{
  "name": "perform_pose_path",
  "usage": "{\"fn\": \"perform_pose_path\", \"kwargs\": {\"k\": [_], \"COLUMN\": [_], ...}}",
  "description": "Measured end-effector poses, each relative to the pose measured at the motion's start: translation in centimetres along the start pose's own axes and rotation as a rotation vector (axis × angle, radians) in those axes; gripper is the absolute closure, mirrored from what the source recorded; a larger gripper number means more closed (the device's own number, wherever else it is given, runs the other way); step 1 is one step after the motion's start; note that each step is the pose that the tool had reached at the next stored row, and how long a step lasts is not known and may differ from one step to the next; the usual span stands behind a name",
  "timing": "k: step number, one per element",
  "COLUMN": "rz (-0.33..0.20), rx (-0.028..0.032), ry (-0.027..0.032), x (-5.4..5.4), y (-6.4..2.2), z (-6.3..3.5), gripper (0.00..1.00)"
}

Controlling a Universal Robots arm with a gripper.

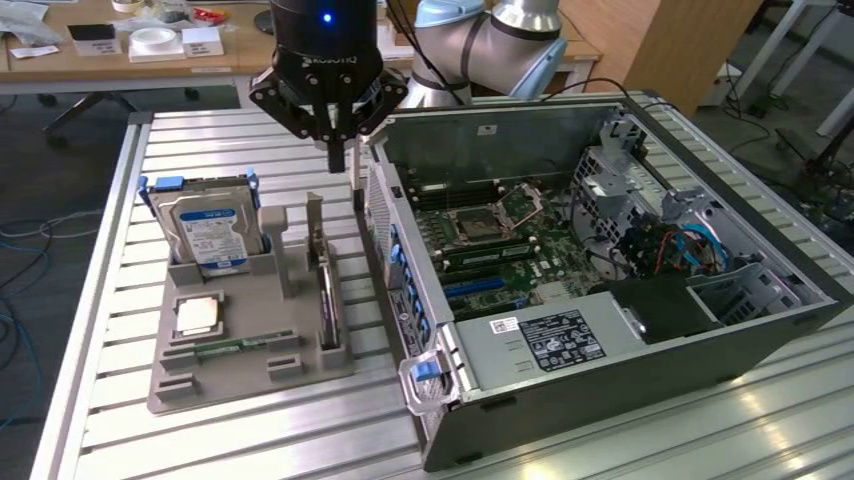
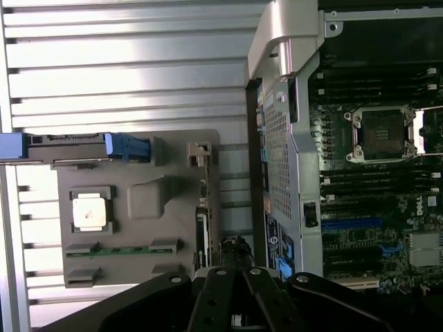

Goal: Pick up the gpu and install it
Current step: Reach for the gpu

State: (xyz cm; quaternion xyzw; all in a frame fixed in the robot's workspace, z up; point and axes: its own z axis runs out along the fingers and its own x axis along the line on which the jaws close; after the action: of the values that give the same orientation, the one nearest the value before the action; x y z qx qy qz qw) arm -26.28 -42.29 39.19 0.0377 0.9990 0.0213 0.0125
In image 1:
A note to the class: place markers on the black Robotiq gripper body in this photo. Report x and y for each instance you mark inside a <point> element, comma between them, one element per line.
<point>328,45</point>

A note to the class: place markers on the low-profile Nvidia graphics card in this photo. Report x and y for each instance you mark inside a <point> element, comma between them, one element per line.
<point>329,305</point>

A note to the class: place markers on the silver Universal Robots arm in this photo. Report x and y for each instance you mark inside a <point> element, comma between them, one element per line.
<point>508,30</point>

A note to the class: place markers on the white case sticker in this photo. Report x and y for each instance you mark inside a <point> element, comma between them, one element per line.
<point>488,130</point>

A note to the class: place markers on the white labelled box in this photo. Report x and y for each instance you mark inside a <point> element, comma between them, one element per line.
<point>201,37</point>

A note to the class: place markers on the red packet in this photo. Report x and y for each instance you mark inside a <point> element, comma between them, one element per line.
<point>207,15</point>

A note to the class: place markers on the flat white square box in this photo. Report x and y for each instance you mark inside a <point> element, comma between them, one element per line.
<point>157,55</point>

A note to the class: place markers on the clear bag with dark parts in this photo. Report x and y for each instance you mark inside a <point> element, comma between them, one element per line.
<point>170,15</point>

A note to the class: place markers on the wide white tape roll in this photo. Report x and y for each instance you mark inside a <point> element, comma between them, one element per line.
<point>138,39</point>

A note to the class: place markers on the metal socket cover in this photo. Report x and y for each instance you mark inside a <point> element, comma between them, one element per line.
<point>521,185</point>

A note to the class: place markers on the blue slot clip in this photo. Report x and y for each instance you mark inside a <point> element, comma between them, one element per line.
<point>396,237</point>
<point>409,296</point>
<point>400,262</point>
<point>416,316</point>

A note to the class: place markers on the black office chair base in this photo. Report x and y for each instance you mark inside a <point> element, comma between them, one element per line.
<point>87,107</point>

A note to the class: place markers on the hard disk with blue carrier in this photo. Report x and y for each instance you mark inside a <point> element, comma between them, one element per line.
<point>207,235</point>

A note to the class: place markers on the CPU socket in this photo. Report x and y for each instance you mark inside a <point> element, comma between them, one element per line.
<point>477,227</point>

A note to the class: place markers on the small beige tape roll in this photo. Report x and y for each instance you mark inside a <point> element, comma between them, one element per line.
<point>117,7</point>

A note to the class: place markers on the white box with black lid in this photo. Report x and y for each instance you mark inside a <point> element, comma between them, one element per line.
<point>94,32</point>

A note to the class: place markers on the green RAM stick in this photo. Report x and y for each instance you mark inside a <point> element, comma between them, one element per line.
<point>234,345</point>
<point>488,254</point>

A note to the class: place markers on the long black expansion slot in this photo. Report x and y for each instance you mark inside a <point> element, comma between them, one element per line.
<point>468,267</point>

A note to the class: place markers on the white paper tag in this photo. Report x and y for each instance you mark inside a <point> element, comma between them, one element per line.
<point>34,51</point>

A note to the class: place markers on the grey plastic bag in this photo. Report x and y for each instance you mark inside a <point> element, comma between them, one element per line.
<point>27,30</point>

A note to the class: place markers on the metal drive cage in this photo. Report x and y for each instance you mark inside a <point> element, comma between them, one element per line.
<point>621,200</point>

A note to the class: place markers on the wooden cabinet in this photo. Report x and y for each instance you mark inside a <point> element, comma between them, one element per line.
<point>668,50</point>

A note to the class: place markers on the silver CPU chip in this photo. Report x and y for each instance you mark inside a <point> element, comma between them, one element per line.
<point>197,315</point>

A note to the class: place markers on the silver chipset heat sink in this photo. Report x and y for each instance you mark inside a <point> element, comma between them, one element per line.
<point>552,291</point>

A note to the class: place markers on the white electrical box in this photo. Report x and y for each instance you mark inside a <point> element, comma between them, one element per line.
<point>724,85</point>

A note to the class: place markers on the silver power supply unit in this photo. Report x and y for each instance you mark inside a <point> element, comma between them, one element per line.
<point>488,350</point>

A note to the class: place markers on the grey plastic parts rack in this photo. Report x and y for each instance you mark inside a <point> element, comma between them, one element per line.
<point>254,370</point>

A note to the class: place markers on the blue case latch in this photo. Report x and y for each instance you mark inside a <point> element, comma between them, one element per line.
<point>426,372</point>

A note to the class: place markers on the black floor stand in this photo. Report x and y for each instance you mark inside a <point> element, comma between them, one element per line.
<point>828,160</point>

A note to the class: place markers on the metal disk bay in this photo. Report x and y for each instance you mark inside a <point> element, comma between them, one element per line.
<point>755,295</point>

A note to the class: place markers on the open black PC case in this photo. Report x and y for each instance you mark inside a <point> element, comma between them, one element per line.
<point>601,400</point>

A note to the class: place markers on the white table frame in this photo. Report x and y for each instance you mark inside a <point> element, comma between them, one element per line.
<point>767,50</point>

